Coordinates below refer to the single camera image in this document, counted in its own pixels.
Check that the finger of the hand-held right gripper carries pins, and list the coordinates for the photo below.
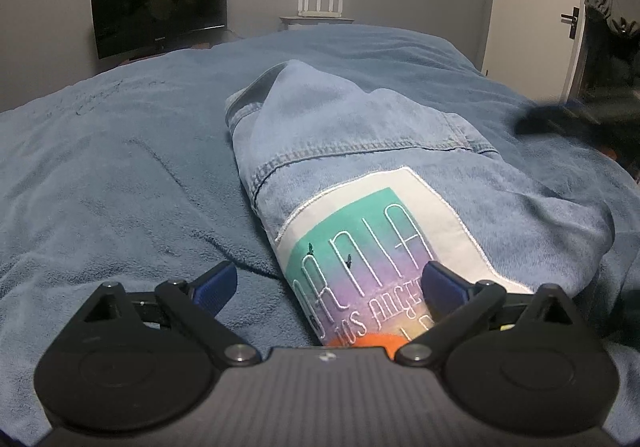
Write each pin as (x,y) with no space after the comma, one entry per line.
(537,121)

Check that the white router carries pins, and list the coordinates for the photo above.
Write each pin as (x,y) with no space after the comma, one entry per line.
(320,4)

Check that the black flat screen monitor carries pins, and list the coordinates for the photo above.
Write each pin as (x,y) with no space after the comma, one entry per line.
(157,7)

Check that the dark hanging jacket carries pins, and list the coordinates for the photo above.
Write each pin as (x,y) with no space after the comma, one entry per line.
(612,12)

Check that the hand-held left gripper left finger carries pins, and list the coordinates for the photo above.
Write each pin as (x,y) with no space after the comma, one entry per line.
(217,284)

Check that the blue fleece blanket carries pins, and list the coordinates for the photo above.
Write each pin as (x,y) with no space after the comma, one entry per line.
(125,177)

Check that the light blue denim jacket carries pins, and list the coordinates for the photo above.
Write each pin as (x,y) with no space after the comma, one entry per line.
(380,162)

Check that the white door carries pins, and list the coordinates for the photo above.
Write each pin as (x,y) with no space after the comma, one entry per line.
(537,2)

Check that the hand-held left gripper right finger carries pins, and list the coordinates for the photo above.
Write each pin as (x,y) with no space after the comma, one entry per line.
(441,288)

